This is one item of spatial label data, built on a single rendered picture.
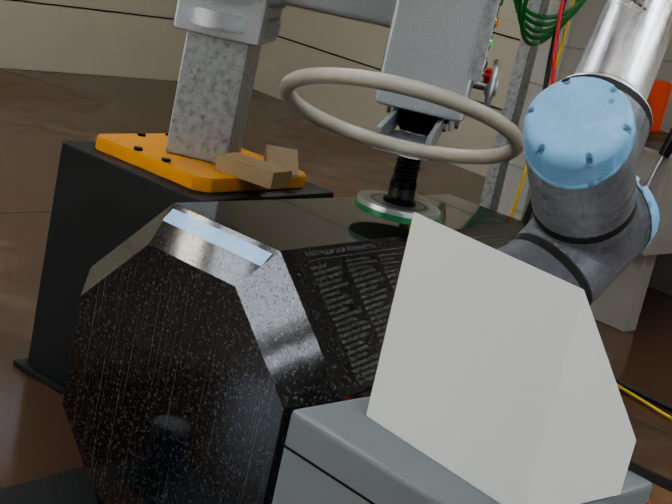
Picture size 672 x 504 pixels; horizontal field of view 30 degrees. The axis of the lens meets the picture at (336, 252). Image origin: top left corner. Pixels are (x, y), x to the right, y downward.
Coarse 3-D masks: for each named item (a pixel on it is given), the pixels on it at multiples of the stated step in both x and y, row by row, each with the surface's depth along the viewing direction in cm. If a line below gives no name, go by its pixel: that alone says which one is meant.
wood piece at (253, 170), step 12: (228, 156) 363; (240, 156) 367; (216, 168) 365; (228, 168) 363; (240, 168) 361; (252, 168) 358; (264, 168) 358; (276, 168) 361; (252, 180) 359; (264, 180) 357; (276, 180) 358; (288, 180) 363
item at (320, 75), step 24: (312, 72) 228; (336, 72) 224; (360, 72) 222; (288, 96) 244; (432, 96) 221; (456, 96) 222; (312, 120) 258; (336, 120) 262; (480, 120) 225; (504, 120) 228; (384, 144) 266; (408, 144) 266
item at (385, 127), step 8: (392, 112) 296; (384, 120) 278; (392, 120) 293; (440, 120) 302; (448, 120) 328; (376, 128) 266; (384, 128) 274; (392, 128) 299; (440, 128) 301; (456, 128) 329; (392, 136) 288; (400, 136) 291; (408, 136) 294; (416, 136) 298; (432, 136) 269; (432, 144) 274; (392, 152) 267; (400, 152) 266; (424, 160) 266
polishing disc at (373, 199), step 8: (360, 192) 317; (368, 192) 319; (376, 192) 321; (384, 192) 323; (360, 200) 311; (368, 200) 310; (376, 200) 312; (416, 200) 322; (376, 208) 307; (384, 208) 306; (392, 208) 307; (400, 208) 309; (408, 208) 311; (416, 208) 313; (424, 208) 315; (432, 208) 317; (400, 216) 306; (408, 216) 306; (424, 216) 307; (432, 216) 309
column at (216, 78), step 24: (192, 48) 367; (216, 48) 365; (240, 48) 364; (192, 72) 368; (216, 72) 367; (240, 72) 366; (192, 96) 370; (216, 96) 369; (240, 96) 370; (192, 120) 371; (216, 120) 370; (240, 120) 378; (168, 144) 374; (192, 144) 373; (216, 144) 372; (240, 144) 387
